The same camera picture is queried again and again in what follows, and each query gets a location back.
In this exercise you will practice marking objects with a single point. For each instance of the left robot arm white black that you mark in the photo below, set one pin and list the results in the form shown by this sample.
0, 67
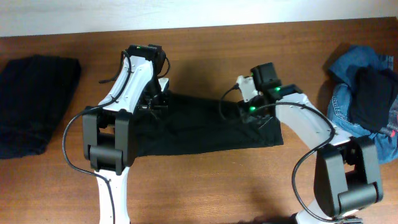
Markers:
108, 129

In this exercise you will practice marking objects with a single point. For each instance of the blue denim jeans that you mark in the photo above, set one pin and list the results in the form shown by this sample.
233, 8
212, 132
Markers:
343, 70

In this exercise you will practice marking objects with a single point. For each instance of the dark garment on jeans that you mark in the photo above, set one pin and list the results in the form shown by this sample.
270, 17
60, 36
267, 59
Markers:
375, 92

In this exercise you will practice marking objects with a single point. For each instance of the black t-shirt with logo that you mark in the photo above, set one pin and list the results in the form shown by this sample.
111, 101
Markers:
199, 125

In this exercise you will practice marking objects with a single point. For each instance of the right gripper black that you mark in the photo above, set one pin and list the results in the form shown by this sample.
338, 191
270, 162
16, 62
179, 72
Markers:
245, 114

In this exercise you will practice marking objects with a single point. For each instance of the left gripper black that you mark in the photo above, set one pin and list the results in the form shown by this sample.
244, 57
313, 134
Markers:
158, 106

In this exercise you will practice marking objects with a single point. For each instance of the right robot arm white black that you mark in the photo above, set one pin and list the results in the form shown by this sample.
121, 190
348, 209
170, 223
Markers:
347, 174

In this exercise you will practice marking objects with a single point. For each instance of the folded black garment left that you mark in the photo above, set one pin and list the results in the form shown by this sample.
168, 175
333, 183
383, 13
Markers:
35, 94

